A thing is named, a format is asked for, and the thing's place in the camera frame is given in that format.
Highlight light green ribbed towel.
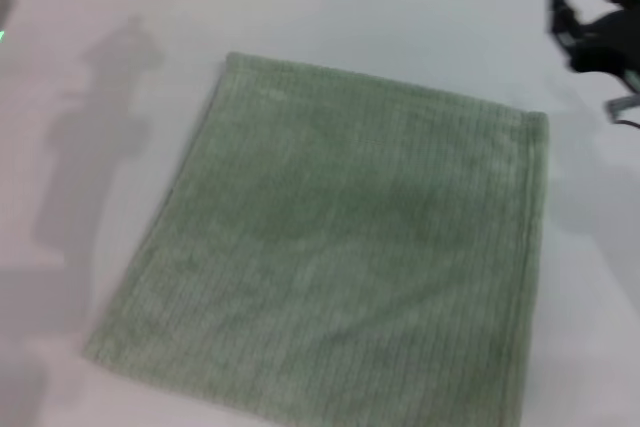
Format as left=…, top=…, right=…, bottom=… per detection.
left=82, top=50, right=551, bottom=427

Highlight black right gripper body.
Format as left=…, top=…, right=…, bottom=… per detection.
left=569, top=6, right=640, bottom=79

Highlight right arm cable with connector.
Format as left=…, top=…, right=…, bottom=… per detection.
left=605, top=94, right=640, bottom=129

